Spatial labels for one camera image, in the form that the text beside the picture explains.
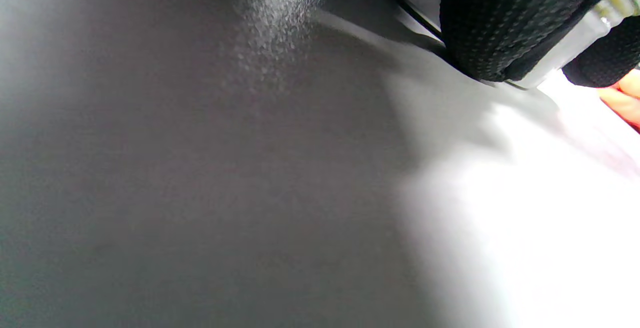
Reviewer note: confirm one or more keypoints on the person's right hand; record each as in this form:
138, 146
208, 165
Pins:
610, 61

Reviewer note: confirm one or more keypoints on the person's left hand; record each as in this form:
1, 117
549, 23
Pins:
500, 18

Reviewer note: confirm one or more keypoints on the round metal wood wax tin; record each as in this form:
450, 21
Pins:
575, 43

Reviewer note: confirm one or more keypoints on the red cloth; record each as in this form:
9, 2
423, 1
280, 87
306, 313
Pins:
627, 98

